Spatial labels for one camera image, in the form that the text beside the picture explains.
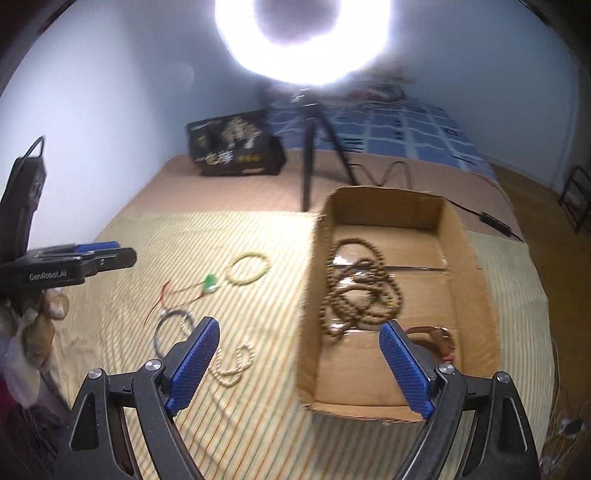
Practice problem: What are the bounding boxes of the black metal rack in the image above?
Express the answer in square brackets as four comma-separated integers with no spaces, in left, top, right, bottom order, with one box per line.
[558,166,591,234]

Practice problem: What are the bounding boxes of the blue checkered blanket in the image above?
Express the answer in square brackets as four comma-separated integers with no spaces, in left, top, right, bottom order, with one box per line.
[265,95,497,183]

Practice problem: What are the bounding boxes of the ring light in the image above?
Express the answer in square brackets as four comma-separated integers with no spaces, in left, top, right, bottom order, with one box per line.
[215,0,392,88]

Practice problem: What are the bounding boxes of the pale yellow bead bracelet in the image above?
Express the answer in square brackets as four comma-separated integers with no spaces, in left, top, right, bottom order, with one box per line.
[226,251,269,284]

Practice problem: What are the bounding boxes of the black tripod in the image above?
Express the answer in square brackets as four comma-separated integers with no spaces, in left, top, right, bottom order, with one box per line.
[259,85,358,213]

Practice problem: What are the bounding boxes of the black inline cable controller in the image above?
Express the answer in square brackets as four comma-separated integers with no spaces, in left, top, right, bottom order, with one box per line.
[480,211,513,236]

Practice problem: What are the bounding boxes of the black power cable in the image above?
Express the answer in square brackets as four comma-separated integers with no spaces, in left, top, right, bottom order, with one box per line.
[346,161,525,243]

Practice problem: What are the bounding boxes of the tangle of white cables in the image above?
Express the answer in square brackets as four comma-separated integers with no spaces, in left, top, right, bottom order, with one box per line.
[542,415,585,469]

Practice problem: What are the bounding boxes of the tan bed sheet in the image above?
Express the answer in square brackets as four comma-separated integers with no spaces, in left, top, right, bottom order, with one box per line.
[108,152,522,241]

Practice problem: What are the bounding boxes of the white pearl bracelet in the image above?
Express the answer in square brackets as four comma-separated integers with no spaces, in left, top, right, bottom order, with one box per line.
[213,344,256,387]

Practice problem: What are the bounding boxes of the person's left hand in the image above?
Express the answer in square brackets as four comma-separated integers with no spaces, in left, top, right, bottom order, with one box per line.
[0,292,69,367]

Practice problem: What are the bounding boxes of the cardboard box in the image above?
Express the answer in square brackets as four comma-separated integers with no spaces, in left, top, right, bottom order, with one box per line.
[295,186,502,423]

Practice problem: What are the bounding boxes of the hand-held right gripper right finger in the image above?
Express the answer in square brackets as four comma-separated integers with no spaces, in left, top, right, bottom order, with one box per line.
[379,320,541,480]

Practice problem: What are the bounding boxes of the person's left forearm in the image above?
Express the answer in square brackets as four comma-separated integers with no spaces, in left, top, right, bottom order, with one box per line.
[0,337,44,409]

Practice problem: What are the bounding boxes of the thin blue bangle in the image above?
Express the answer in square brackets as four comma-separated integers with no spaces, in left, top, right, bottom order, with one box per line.
[154,310,199,358]

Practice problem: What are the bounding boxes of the brown wooden bead necklace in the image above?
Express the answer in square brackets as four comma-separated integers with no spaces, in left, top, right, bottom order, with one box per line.
[318,237,404,340]

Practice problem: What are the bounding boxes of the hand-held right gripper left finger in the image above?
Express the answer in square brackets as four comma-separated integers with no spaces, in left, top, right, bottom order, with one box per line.
[69,316,220,480]

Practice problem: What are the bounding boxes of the floral pillow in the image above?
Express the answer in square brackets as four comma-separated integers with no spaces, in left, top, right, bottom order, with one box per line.
[344,65,416,104]

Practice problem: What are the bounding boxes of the striped yellow mat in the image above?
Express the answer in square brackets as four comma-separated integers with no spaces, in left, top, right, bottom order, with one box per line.
[46,210,555,480]

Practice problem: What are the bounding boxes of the black printed bag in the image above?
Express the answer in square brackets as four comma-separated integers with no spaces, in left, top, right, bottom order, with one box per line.
[186,111,287,177]

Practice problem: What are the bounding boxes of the green jade pendant red cord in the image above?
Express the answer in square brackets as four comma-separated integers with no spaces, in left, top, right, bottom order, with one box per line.
[144,273,222,326]

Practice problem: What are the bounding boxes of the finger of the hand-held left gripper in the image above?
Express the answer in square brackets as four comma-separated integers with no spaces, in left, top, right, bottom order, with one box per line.
[74,241,122,254]
[85,248,137,280]

